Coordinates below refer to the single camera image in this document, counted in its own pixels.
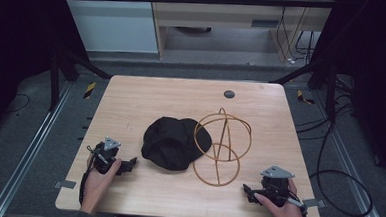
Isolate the grey tape strip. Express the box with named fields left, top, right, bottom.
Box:
left=54, top=179, right=77, bottom=190
left=303, top=197, right=328, bottom=210

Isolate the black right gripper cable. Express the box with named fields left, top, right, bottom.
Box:
left=274, top=186, right=310, bottom=217

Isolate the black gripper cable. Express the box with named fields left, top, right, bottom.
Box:
left=78, top=144, right=104, bottom=208
left=274, top=186, right=310, bottom=217

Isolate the white cabinet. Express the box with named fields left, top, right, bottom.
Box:
left=55, top=0, right=163, bottom=57

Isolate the person's right hand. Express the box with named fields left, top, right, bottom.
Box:
left=252, top=176, right=308, bottom=217

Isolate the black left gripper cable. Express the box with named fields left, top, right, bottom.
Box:
left=78, top=144, right=104, bottom=208

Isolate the yellow black floor tape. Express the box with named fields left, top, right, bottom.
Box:
left=295, top=89, right=316, bottom=106
left=82, top=81, right=97, bottom=100

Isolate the black metal stand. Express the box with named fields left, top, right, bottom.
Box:
left=267, top=55, right=340, bottom=124
left=47, top=42, right=114, bottom=116

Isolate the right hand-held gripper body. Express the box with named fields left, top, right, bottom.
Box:
left=258, top=163, right=296, bottom=209

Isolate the black fabric hat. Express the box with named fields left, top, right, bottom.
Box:
left=140, top=115, right=214, bottom=174

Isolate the aluminium floor rail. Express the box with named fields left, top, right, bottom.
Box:
left=0, top=77, right=74, bottom=217
left=304, top=89, right=386, bottom=217

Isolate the thick black floor cable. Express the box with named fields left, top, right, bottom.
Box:
left=290, top=93, right=380, bottom=217

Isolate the person's left hand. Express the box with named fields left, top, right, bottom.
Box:
left=80, top=156, right=123, bottom=217

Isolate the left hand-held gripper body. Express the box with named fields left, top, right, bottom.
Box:
left=91, top=135, right=122, bottom=176

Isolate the bundle of hanging cables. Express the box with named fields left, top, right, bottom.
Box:
left=273, top=0, right=319, bottom=67

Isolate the black curtain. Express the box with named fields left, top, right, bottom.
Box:
left=0, top=0, right=95, bottom=151
left=301, top=0, right=386, bottom=187

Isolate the brown wire hat stand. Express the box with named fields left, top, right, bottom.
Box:
left=190, top=106, right=255, bottom=190

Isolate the thin black floor cable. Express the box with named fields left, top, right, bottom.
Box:
left=3, top=92, right=32, bottom=116

